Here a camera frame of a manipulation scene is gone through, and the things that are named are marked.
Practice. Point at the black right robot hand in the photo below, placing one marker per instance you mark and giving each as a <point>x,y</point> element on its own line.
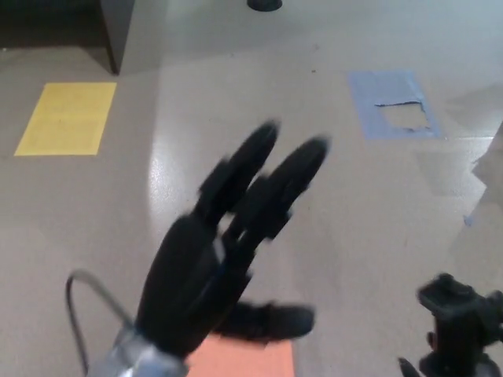
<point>406,367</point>

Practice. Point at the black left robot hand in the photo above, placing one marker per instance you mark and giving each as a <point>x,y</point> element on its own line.
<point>184,275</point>

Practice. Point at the black tripod phone stand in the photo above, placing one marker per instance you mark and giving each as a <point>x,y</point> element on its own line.
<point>456,314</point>

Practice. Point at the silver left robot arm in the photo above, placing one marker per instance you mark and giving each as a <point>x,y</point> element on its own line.
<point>137,361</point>

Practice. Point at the orange paper floor sheet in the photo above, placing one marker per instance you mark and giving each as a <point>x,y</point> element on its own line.
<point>251,361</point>

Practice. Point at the yellow paper floor sheet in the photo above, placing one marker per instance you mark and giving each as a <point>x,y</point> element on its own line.
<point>64,118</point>

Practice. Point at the torn blue paper floor sheet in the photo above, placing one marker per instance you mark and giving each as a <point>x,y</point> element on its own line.
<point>369,98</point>

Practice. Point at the small blue tape scrap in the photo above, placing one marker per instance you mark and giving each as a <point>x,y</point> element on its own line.
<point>470,220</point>

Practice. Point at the dark desk side panel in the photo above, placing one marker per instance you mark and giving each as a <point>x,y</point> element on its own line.
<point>118,27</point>

